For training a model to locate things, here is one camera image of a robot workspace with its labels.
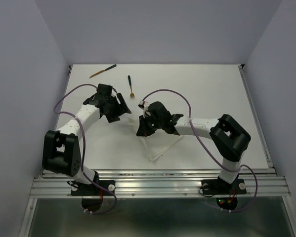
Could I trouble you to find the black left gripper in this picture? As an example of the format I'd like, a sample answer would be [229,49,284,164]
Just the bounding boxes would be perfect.
[105,93,131,123]

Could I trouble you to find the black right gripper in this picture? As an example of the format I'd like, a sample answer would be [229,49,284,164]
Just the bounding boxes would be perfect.
[136,113,163,137]

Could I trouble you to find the white cloth napkin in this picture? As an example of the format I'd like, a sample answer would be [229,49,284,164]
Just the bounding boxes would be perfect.
[126,116,183,162]

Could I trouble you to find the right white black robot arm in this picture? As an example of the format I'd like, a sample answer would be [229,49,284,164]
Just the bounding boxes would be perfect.
[136,114,251,193]

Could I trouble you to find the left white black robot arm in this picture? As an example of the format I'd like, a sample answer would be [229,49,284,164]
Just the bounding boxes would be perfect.
[42,93,131,195]

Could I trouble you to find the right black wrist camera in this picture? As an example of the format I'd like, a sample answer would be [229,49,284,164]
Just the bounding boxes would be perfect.
[143,101,183,135]

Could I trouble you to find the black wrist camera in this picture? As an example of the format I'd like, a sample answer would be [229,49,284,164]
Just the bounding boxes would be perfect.
[143,101,183,135]
[83,84,115,107]

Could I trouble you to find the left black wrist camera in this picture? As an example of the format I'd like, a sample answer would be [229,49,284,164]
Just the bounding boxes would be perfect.
[83,84,115,107]

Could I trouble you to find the gold fork green handle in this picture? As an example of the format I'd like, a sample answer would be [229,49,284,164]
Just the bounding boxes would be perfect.
[127,75,135,99]

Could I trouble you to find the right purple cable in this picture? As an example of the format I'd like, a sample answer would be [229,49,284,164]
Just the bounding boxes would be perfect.
[139,88,258,213]

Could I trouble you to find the purple cable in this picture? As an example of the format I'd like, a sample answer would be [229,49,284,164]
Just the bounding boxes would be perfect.
[54,83,118,215]
[139,88,258,213]

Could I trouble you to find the gold knife green handle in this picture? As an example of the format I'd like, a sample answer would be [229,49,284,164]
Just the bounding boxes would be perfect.
[89,64,117,79]

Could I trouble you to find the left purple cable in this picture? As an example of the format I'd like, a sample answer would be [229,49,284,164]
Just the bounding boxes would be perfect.
[54,83,118,215]

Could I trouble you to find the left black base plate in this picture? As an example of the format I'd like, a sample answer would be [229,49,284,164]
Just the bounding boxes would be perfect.
[67,180,116,197]

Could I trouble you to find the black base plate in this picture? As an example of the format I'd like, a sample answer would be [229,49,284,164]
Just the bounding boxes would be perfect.
[200,178,247,196]
[67,180,116,197]

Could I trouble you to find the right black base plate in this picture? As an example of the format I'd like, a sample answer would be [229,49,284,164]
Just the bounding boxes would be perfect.
[200,178,247,196]

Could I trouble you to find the aluminium rail frame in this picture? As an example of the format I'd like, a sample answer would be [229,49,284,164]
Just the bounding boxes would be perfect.
[20,64,296,237]

